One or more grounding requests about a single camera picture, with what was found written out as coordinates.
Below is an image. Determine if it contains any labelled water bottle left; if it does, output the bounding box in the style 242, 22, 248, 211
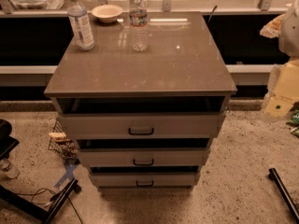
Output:
67, 0, 94, 50

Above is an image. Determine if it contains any grey top drawer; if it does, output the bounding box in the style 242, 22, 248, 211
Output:
58, 113, 225, 140

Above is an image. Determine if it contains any green snack bag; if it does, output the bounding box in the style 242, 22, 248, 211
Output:
287, 109, 299, 138

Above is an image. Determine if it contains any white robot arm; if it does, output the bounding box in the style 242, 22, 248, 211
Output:
260, 0, 299, 119

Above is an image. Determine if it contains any black cable on floor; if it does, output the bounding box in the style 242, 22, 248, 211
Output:
15, 188, 84, 224

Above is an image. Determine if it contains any black stand leg right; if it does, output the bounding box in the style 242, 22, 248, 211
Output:
268, 168, 299, 224

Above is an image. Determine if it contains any small bottle on floor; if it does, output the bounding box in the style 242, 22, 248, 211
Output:
0, 159, 20, 179

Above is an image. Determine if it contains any black wire basket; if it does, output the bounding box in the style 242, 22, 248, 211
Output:
48, 120, 77, 160

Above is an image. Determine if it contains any white bowl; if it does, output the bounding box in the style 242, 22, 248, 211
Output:
92, 5, 122, 23

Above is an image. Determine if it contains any black stand leg left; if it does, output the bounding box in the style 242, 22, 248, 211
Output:
0, 178, 81, 224

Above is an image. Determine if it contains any black stand leg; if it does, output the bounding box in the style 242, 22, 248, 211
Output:
0, 178, 81, 224
268, 168, 299, 224

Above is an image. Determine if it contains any snack packet in basket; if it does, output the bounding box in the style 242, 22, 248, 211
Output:
49, 132, 70, 143

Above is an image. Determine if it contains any clear water bottle centre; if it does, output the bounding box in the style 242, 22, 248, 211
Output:
129, 0, 149, 52

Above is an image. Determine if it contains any grey bottom drawer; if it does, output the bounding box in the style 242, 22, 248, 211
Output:
89, 172, 200, 189

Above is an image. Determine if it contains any blue tape cross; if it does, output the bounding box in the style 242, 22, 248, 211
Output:
54, 160, 79, 189

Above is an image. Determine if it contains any grey drawer cabinet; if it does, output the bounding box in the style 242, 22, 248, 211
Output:
43, 10, 238, 191

